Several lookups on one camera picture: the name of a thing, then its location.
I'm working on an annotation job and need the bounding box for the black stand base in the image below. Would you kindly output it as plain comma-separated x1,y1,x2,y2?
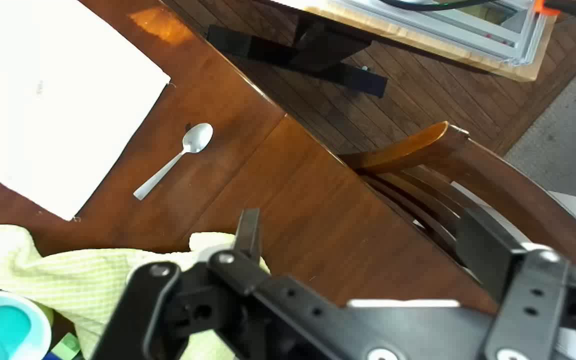
207,17,388,96

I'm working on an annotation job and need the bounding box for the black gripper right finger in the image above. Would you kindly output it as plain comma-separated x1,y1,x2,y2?
457,206,527,300

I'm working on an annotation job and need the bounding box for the teal plastic cup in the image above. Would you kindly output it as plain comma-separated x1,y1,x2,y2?
0,292,52,360

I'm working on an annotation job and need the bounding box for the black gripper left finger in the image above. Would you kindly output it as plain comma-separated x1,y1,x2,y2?
234,209,260,263

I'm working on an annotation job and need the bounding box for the wooden board with frames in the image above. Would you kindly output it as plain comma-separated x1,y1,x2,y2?
273,0,557,83

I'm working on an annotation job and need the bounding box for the white paper towel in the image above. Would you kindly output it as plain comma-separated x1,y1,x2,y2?
0,0,170,221

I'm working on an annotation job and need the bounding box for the silver metal spoon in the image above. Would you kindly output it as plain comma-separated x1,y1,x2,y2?
132,123,215,200

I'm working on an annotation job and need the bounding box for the yellow-green cloth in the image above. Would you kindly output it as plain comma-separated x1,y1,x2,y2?
0,222,273,360

